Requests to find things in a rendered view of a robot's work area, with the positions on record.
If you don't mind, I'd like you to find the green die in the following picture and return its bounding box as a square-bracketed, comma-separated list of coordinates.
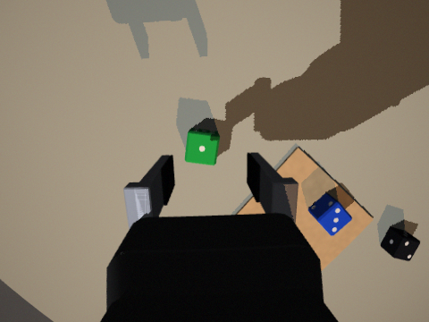
[185, 128, 220, 165]

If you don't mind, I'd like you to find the tan flat mat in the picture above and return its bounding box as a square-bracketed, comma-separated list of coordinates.
[235, 147, 374, 271]

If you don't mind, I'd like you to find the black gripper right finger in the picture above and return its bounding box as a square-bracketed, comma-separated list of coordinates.
[247, 152, 299, 224]

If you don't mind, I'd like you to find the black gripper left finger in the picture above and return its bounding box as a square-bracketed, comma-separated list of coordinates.
[123, 155, 175, 230]

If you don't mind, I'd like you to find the blue die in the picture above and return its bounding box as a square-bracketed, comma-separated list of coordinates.
[308, 193, 352, 236]

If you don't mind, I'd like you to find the black die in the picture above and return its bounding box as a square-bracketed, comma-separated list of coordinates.
[381, 227, 420, 261]

